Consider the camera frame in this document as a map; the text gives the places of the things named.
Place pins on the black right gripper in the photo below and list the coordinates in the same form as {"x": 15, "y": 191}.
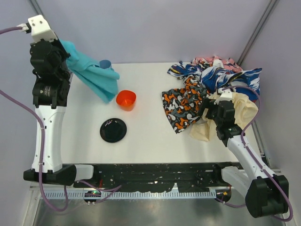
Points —
{"x": 206, "y": 107}

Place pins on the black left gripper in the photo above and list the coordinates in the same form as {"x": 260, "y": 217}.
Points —
{"x": 62, "y": 49}

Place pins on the cream cloth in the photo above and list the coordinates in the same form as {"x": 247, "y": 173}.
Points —
{"x": 245, "y": 111}

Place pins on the blue white patterned cloth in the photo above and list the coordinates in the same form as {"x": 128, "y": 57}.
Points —
{"x": 214, "y": 77}

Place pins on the turquoise cloth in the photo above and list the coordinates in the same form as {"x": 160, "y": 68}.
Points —
{"x": 103, "y": 82}

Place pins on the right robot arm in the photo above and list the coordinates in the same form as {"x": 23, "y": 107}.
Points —
{"x": 265, "y": 193}

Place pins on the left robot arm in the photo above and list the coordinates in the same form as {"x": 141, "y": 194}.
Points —
{"x": 50, "y": 93}

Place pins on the orange black camouflage cloth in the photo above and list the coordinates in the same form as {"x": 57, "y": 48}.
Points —
{"x": 182, "y": 105}

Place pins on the pink patterned cloth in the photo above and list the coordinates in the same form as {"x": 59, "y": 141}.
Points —
{"x": 228, "y": 64}

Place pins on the blue plastic cup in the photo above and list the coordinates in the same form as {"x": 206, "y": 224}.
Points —
{"x": 105, "y": 64}

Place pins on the orange plastic bowl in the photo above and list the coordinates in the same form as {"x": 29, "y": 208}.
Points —
{"x": 126, "y": 99}

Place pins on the black round plate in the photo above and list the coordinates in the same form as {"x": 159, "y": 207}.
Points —
{"x": 113, "y": 130}

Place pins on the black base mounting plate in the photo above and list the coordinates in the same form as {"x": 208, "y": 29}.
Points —
{"x": 159, "y": 178}

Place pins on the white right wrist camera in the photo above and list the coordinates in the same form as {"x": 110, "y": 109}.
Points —
{"x": 225, "y": 94}

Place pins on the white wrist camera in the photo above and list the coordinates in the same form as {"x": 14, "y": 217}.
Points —
{"x": 225, "y": 94}
{"x": 39, "y": 29}

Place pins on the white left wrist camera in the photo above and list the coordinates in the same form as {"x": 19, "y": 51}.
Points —
{"x": 39, "y": 29}

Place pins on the left aluminium frame post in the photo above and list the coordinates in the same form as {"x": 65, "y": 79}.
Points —
{"x": 36, "y": 7}

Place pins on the aluminium frame post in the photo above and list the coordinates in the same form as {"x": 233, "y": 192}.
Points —
{"x": 272, "y": 4}
{"x": 36, "y": 7}

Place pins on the right aluminium frame post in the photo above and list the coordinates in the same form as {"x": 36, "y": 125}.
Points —
{"x": 272, "y": 4}

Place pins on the white slotted cable duct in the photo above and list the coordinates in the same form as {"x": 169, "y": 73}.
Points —
{"x": 174, "y": 194}

